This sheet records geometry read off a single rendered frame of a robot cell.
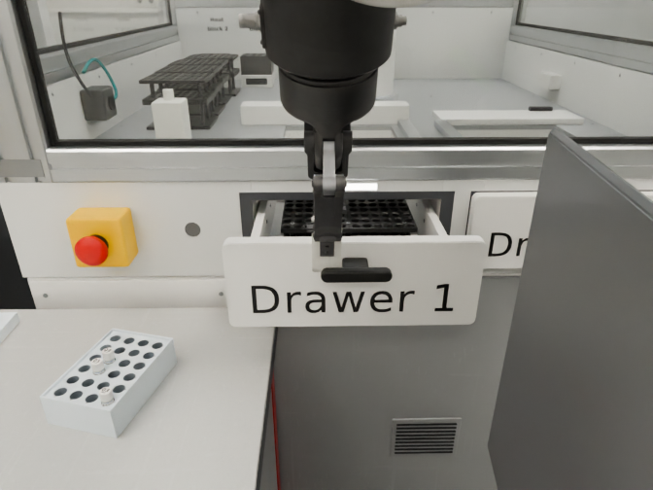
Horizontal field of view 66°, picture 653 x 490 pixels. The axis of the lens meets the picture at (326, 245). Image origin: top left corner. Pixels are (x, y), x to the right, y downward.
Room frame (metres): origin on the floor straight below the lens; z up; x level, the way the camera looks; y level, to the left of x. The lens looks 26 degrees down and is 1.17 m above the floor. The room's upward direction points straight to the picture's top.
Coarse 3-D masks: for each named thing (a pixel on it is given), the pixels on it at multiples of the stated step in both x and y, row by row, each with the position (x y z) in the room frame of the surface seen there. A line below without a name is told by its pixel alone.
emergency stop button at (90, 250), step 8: (80, 240) 0.57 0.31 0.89; (88, 240) 0.57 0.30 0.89; (96, 240) 0.57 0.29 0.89; (80, 248) 0.57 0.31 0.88; (88, 248) 0.57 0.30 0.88; (96, 248) 0.57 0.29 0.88; (104, 248) 0.57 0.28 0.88; (80, 256) 0.57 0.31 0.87; (88, 256) 0.57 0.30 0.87; (96, 256) 0.57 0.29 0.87; (104, 256) 0.57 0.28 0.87; (88, 264) 0.57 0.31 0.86; (96, 264) 0.57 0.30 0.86
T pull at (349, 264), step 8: (344, 264) 0.48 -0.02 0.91; (352, 264) 0.47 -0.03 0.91; (360, 264) 0.47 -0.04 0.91; (328, 272) 0.46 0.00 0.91; (336, 272) 0.46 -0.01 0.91; (344, 272) 0.46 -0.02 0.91; (352, 272) 0.46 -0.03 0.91; (360, 272) 0.46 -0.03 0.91; (368, 272) 0.46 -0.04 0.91; (376, 272) 0.46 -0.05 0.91; (384, 272) 0.46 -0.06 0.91; (328, 280) 0.46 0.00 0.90; (336, 280) 0.46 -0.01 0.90; (344, 280) 0.46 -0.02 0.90; (352, 280) 0.46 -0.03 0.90; (360, 280) 0.46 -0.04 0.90; (368, 280) 0.46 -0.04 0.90; (376, 280) 0.46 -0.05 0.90; (384, 280) 0.46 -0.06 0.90
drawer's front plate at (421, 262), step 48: (240, 240) 0.50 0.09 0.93; (288, 240) 0.50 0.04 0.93; (384, 240) 0.50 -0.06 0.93; (432, 240) 0.50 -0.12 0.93; (480, 240) 0.50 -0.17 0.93; (240, 288) 0.49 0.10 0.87; (288, 288) 0.49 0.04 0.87; (336, 288) 0.49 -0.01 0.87; (384, 288) 0.49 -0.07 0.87; (432, 288) 0.49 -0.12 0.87
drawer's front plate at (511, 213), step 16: (480, 192) 0.65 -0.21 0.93; (496, 192) 0.65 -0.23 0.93; (512, 192) 0.65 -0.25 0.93; (528, 192) 0.65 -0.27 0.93; (480, 208) 0.63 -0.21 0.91; (496, 208) 0.63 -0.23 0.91; (512, 208) 0.63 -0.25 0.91; (528, 208) 0.63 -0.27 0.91; (480, 224) 0.63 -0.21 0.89; (496, 224) 0.63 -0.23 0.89; (512, 224) 0.63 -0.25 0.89; (528, 224) 0.63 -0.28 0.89; (496, 240) 0.63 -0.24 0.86; (512, 240) 0.63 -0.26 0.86; (512, 256) 0.63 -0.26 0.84
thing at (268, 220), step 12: (264, 204) 0.69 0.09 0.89; (276, 204) 0.83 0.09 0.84; (408, 204) 0.80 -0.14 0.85; (420, 204) 0.71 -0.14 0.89; (264, 216) 0.65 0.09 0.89; (276, 216) 0.78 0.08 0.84; (420, 216) 0.70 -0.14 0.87; (432, 216) 0.65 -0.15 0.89; (264, 228) 0.64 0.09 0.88; (276, 228) 0.73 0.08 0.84; (420, 228) 0.69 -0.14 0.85; (432, 228) 0.62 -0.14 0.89
